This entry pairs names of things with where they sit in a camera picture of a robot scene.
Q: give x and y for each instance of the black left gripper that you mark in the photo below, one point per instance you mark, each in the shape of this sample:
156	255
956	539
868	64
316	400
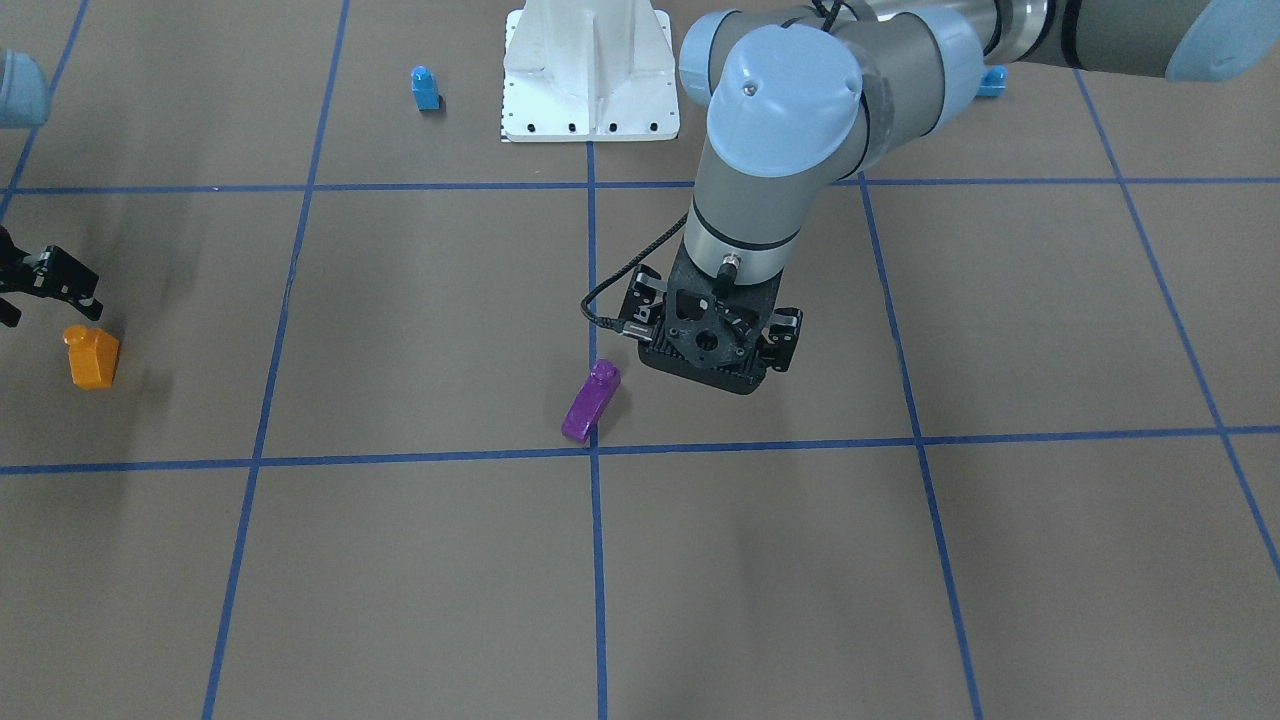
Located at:
781	334

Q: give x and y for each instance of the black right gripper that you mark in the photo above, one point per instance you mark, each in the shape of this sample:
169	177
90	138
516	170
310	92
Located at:
50	276

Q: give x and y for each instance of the orange trapezoid block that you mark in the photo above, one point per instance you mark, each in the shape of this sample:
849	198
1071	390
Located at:
92	356

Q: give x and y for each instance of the purple trapezoid block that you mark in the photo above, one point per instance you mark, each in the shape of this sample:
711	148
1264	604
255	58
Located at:
595	395

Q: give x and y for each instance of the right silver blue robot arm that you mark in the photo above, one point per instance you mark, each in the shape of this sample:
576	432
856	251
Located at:
25	98

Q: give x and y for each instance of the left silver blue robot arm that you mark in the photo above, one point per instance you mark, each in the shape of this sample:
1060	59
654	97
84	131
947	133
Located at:
801	98

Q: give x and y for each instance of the small blue block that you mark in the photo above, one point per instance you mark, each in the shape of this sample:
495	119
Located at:
424	89

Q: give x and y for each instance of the long blue four-stud brick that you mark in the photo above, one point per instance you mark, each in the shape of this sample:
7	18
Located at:
994	81

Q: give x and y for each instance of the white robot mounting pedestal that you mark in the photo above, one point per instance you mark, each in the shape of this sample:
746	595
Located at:
589	71

